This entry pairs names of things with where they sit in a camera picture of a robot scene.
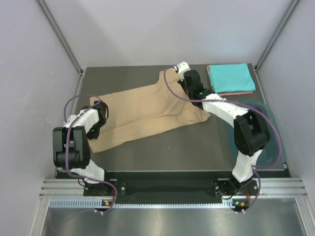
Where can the folded turquoise t shirt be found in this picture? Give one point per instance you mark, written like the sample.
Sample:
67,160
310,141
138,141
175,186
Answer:
231,77

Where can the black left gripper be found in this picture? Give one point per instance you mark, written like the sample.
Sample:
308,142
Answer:
94,135

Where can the aluminium corner post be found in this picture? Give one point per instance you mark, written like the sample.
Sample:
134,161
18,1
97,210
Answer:
279,29
57,31

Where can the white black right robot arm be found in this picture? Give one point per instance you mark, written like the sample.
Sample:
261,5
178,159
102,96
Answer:
251,133

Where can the aluminium front frame rail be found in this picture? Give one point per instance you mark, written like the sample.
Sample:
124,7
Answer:
270,188

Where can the beige t shirt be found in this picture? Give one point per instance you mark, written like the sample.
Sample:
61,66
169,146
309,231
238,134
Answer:
145,111

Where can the grey slotted cable duct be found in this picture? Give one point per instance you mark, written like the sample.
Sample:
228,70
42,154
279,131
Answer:
103,204

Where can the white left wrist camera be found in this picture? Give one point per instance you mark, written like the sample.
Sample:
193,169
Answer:
69,120

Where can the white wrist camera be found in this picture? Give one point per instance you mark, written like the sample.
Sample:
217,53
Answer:
69,120
181,68

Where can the right aluminium corner post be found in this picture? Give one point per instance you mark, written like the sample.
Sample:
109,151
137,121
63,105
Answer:
279,29

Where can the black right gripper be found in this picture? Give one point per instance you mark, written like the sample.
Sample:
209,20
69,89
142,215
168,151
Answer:
182,84

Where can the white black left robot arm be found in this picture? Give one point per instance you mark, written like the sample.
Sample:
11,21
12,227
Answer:
71,150

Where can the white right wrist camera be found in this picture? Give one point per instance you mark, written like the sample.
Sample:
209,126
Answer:
181,68

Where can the left aluminium corner post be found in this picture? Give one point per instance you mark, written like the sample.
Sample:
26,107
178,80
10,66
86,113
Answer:
57,31

